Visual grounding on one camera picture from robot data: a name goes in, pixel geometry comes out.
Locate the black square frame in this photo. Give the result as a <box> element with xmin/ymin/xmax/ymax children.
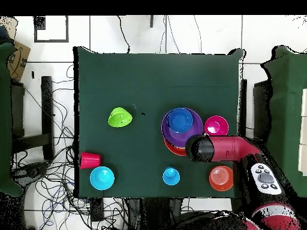
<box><xmin>34</xmin><ymin>16</ymin><xmax>70</xmax><ymax>43</ymax></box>

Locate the wide orange bowl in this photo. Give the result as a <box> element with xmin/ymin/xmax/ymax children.
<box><xmin>164</xmin><ymin>139</ymin><xmax>188</xmax><ymax>157</ymax></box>

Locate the light blue bowl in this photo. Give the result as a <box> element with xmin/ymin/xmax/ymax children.
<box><xmin>89</xmin><ymin>166</ymin><xmax>116</xmax><ymax>191</ymax></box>

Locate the dark green tablecloth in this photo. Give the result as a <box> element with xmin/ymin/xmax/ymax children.
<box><xmin>73</xmin><ymin>46</ymin><xmax>245</xmax><ymax>199</ymax></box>

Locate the grey machine base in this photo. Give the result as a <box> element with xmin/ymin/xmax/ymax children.
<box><xmin>11</xmin><ymin>162</ymin><xmax>50</xmax><ymax>185</ymax></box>

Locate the dark blue bowl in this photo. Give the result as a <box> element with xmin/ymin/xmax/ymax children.
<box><xmin>165</xmin><ymin>107</ymin><xmax>195</xmax><ymax>134</ymax></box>

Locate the tangle of black cables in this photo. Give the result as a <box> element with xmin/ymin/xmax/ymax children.
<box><xmin>10</xmin><ymin>64</ymin><xmax>135</xmax><ymax>230</ymax></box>

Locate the magenta bowl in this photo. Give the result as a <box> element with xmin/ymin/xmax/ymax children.
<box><xmin>204</xmin><ymin>115</ymin><xmax>230</xmax><ymax>137</ymax></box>

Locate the black box on floor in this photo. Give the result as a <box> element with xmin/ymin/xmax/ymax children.
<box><xmin>90</xmin><ymin>197</ymin><xmax>104</xmax><ymax>222</ymax></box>

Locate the light blue cup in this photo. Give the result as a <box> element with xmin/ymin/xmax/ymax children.
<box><xmin>162</xmin><ymin>167</ymin><xmax>181</xmax><ymax>187</ymax></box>

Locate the deep orange bowl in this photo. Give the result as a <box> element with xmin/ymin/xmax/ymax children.
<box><xmin>209</xmin><ymin>165</ymin><xmax>234</xmax><ymax>192</ymax></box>

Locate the black cable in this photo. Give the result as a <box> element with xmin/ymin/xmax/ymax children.
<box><xmin>116</xmin><ymin>16</ymin><xmax>131</xmax><ymax>53</ymax></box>

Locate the cardboard box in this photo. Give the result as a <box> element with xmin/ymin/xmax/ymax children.
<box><xmin>7</xmin><ymin>40</ymin><xmax>31</xmax><ymax>82</ymax></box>

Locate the green cloth side table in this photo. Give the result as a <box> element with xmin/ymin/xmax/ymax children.
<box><xmin>0</xmin><ymin>42</ymin><xmax>24</xmax><ymax>197</ymax></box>
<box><xmin>260</xmin><ymin>45</ymin><xmax>307</xmax><ymax>198</ymax></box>

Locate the purple bowl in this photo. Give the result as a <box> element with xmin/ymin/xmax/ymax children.
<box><xmin>161</xmin><ymin>107</ymin><xmax>204</xmax><ymax>149</ymax></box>

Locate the black metal stand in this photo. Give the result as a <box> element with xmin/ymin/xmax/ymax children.
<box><xmin>10</xmin><ymin>75</ymin><xmax>55</xmax><ymax>161</ymax></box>
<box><xmin>238</xmin><ymin>78</ymin><xmax>273</xmax><ymax>147</ymax></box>

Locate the small green bowl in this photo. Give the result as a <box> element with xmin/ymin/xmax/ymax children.
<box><xmin>107</xmin><ymin>107</ymin><xmax>133</xmax><ymax>128</ymax></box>

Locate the red cup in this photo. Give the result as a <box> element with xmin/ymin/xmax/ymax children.
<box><xmin>79</xmin><ymin>152</ymin><xmax>102</xmax><ymax>170</ymax></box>

